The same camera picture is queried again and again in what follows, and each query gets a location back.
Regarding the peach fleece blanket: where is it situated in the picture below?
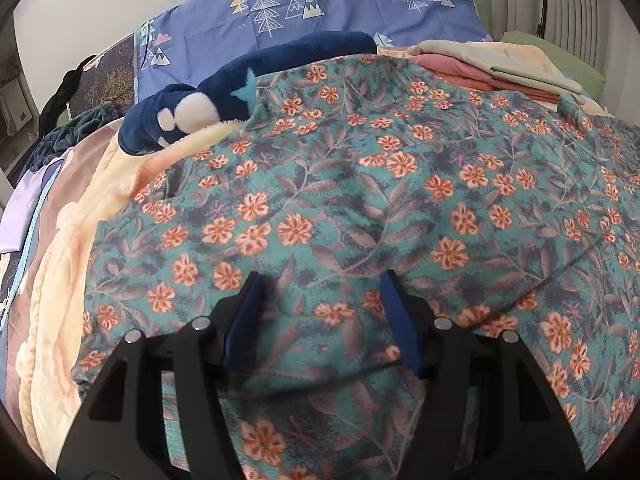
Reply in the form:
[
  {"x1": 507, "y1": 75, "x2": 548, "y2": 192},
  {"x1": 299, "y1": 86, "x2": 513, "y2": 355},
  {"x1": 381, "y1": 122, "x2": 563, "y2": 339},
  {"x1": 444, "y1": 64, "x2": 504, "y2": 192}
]
[{"x1": 17, "y1": 40, "x2": 608, "y2": 463}]

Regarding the white pleated curtain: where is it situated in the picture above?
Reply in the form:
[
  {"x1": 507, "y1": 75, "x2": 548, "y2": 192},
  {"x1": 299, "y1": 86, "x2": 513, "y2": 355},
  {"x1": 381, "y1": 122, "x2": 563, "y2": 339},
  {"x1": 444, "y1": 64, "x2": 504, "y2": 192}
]
[{"x1": 500, "y1": 0, "x2": 640, "y2": 91}]

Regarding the dark branch-print cloth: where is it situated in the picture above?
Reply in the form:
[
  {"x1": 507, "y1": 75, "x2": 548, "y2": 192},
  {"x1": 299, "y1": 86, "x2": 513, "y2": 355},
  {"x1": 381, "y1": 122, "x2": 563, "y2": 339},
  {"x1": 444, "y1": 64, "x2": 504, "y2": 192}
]
[{"x1": 67, "y1": 42, "x2": 138, "y2": 117}]

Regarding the dark teal fuzzy blanket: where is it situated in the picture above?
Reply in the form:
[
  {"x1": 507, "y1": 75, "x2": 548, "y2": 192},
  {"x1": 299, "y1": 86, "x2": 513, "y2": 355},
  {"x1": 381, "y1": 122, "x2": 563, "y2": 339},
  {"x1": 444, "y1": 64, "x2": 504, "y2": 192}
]
[{"x1": 25, "y1": 101, "x2": 123, "y2": 171}]

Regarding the folded pink cloth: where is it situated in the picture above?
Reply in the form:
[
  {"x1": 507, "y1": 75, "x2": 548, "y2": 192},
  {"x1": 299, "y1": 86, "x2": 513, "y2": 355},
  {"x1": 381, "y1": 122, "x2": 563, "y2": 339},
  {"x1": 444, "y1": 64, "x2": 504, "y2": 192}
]
[{"x1": 412, "y1": 54, "x2": 563, "y2": 107}]

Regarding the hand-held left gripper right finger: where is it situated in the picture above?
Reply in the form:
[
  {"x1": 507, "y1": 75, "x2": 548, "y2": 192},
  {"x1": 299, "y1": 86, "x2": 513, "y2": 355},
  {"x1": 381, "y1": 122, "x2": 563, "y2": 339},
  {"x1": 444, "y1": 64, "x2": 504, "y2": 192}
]
[{"x1": 378, "y1": 269, "x2": 587, "y2": 480}]

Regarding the lavender cloth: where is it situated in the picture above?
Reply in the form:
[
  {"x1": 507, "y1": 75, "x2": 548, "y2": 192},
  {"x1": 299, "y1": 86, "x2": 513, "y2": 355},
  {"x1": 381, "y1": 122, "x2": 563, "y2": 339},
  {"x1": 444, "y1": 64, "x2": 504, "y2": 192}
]
[{"x1": 0, "y1": 167, "x2": 56, "y2": 256}]

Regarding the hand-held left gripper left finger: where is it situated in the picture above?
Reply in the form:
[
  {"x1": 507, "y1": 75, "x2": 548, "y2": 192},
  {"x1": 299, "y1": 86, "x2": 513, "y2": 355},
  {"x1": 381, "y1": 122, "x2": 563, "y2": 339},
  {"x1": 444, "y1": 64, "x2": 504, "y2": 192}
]
[{"x1": 56, "y1": 271, "x2": 268, "y2": 480}]

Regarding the folded beige cloth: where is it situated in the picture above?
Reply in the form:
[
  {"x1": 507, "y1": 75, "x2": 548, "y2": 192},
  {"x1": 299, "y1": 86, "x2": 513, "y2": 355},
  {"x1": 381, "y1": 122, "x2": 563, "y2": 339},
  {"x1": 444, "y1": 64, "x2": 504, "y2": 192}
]
[{"x1": 406, "y1": 39, "x2": 586, "y2": 96}]

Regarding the teal floral garment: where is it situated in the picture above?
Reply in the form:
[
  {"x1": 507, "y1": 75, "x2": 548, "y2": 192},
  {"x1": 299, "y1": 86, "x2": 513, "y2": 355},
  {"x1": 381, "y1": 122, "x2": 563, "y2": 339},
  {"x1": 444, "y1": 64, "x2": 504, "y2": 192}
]
[{"x1": 70, "y1": 52, "x2": 640, "y2": 480}]

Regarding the black garment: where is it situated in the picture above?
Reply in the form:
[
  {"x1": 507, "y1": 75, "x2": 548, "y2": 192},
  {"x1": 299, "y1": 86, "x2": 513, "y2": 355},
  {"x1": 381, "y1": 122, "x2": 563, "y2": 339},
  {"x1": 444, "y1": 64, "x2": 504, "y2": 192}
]
[{"x1": 39, "y1": 55, "x2": 101, "y2": 131}]

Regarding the blue tree-print pillow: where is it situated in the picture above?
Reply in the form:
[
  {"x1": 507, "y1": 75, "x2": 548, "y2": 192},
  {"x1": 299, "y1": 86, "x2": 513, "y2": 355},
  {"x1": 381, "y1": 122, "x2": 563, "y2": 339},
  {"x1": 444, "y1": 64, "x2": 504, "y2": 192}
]
[{"x1": 134, "y1": 0, "x2": 493, "y2": 103}]

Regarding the green pillow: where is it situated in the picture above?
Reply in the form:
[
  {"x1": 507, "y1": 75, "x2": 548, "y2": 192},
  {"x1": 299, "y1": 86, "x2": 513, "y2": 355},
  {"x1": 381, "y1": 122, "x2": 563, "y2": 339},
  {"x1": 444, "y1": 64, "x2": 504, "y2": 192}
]
[{"x1": 500, "y1": 30, "x2": 606, "y2": 96}]

